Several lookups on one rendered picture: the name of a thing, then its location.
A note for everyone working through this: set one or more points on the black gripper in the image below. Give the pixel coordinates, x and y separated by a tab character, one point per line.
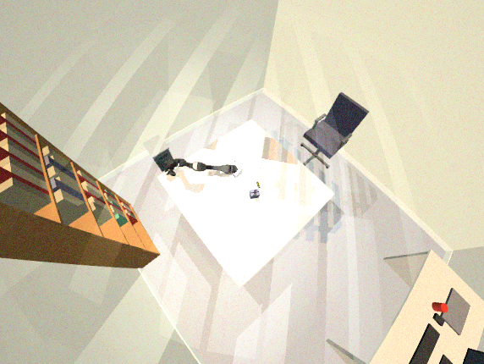
170	170

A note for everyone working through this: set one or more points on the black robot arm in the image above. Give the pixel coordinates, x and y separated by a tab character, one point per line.
227	168

